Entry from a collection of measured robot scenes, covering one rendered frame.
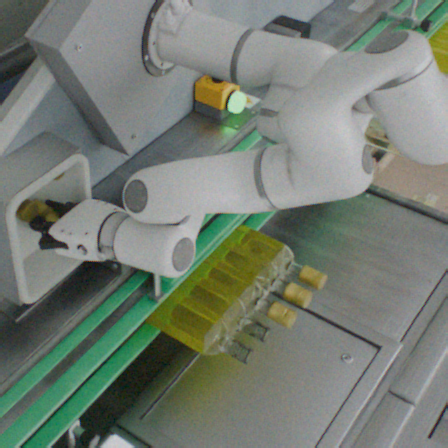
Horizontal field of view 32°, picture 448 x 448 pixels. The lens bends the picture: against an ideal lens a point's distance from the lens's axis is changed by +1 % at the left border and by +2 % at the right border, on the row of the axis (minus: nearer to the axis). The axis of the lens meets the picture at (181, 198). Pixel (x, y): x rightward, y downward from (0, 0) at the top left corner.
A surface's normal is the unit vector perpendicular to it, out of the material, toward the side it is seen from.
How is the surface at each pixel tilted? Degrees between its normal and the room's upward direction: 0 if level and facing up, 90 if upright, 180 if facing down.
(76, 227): 106
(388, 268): 91
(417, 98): 51
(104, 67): 2
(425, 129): 57
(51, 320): 90
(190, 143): 90
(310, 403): 90
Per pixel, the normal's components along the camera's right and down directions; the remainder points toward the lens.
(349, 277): 0.00, -0.78
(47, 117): 0.81, 0.38
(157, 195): -0.58, 0.03
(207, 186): -0.05, 0.00
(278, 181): -0.55, 0.25
